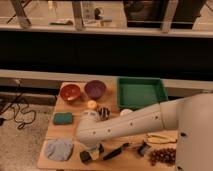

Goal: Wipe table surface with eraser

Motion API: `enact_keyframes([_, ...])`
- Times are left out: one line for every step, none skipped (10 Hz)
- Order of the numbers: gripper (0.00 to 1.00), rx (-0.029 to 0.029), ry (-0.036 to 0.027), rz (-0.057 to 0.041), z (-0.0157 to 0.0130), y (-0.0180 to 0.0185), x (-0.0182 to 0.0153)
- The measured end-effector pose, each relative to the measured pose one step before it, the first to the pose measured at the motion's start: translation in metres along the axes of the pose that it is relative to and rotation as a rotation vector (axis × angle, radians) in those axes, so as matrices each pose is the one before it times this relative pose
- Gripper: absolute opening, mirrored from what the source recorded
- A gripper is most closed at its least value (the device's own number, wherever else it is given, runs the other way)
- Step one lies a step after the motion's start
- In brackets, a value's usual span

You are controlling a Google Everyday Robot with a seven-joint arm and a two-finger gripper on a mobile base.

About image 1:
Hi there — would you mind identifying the small dark clip object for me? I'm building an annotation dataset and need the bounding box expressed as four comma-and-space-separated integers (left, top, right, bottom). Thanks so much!
137, 142, 150, 156

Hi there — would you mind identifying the black striped small object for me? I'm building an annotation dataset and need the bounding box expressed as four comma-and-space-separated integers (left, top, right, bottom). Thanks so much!
99, 107, 110, 121

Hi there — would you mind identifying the green plastic tray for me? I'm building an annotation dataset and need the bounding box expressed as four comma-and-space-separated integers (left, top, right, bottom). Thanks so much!
117, 77, 168, 110

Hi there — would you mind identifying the purple bowl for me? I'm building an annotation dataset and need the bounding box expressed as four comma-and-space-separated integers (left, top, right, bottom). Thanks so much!
84, 80, 106, 100

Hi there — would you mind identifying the grey cloth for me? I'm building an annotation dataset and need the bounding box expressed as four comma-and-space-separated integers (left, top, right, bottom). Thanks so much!
44, 139, 73, 162

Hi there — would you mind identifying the yellow round fruit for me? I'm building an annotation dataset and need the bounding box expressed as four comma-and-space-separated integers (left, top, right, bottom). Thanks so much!
87, 100, 97, 110

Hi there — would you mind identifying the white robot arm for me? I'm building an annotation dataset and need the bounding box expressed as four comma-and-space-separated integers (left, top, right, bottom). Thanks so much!
76, 93, 213, 171

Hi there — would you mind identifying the white round object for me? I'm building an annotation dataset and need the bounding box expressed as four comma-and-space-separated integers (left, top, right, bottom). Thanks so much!
120, 109, 133, 116

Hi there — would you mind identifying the black cable on floor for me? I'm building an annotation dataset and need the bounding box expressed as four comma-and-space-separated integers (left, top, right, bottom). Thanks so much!
0, 79, 37, 131

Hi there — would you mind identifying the red bowl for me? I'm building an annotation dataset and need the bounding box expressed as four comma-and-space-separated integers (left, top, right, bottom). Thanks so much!
60, 84, 81, 102

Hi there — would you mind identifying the black handled brush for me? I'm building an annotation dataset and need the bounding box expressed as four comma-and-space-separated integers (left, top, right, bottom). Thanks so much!
103, 143, 130, 161

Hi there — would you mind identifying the teal sponge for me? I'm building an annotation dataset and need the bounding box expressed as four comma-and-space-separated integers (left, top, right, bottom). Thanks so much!
53, 112, 73, 125

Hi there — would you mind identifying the banana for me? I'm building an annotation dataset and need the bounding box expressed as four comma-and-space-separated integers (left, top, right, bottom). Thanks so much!
147, 133, 177, 144

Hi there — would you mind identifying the bunch of dark grapes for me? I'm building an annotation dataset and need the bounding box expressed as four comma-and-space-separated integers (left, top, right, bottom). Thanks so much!
149, 148, 176, 166

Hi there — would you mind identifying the black eraser block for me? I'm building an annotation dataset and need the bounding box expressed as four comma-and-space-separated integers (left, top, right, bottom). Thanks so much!
80, 151, 92, 163

